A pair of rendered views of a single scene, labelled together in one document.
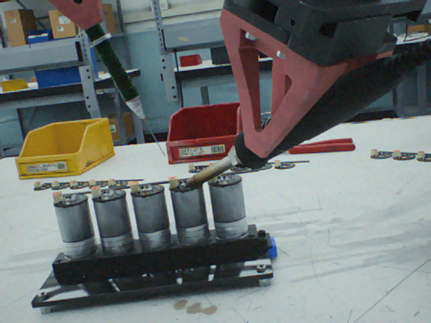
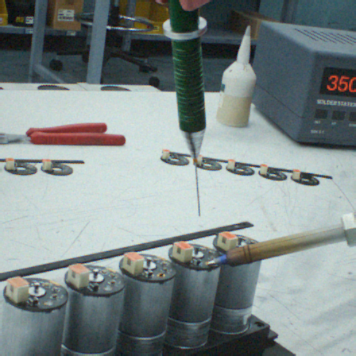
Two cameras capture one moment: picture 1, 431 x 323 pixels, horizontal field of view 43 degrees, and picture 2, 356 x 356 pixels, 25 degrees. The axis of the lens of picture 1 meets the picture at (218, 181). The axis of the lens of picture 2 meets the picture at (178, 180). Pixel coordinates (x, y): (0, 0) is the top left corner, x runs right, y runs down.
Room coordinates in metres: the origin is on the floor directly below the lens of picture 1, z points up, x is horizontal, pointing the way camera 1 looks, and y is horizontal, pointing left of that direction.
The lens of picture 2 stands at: (0.15, 0.27, 0.97)
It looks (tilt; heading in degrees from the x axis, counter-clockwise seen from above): 19 degrees down; 315
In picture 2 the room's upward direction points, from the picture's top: 9 degrees clockwise
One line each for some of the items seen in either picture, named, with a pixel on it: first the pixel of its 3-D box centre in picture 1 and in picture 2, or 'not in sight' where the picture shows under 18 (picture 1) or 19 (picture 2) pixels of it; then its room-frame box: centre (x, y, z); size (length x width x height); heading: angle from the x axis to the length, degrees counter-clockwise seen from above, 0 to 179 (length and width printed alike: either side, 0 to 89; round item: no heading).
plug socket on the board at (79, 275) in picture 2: (97, 191); (80, 275); (0.38, 0.09, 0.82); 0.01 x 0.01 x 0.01; 88
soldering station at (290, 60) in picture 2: not in sight; (326, 85); (0.65, -0.42, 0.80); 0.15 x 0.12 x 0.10; 152
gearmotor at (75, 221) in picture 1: (77, 231); (30, 347); (0.38, 0.11, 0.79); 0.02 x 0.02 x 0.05
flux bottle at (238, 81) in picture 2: not in sight; (240, 75); (0.69, -0.34, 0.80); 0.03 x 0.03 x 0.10
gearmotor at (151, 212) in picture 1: (152, 221); (140, 316); (0.38, 0.05, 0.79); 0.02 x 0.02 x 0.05
